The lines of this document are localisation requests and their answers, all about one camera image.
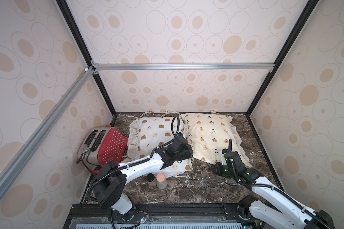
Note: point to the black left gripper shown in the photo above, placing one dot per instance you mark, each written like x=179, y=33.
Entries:
x=189, y=150

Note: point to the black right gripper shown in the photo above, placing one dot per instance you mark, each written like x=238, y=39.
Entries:
x=228, y=156

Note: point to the cream animal print pillow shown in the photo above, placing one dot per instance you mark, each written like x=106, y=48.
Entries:
x=209, y=134

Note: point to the white bear print pillow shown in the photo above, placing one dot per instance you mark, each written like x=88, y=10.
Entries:
x=147, y=133

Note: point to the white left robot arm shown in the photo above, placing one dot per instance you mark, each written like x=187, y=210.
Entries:
x=108, y=185

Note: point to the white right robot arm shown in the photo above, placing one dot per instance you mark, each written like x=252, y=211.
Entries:
x=282, y=211

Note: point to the pink lid spice jar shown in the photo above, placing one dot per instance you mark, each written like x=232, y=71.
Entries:
x=161, y=181

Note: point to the red and silver toaster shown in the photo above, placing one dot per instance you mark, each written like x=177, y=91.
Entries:
x=101, y=145

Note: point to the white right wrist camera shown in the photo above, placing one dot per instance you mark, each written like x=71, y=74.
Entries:
x=225, y=158

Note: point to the silver horizontal back rail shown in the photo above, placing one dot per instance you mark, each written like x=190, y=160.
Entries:
x=193, y=66

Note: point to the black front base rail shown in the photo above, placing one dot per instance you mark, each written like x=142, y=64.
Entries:
x=161, y=216

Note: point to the black vertical frame post left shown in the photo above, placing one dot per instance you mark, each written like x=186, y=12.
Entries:
x=72, y=25

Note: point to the black vertical frame post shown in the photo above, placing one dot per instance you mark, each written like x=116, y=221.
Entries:
x=72, y=25
x=294, y=34

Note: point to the black vertical frame post right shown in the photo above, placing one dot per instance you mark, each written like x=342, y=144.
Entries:
x=294, y=34

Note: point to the silver diagonal left rail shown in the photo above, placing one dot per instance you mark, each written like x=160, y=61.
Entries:
x=18, y=163

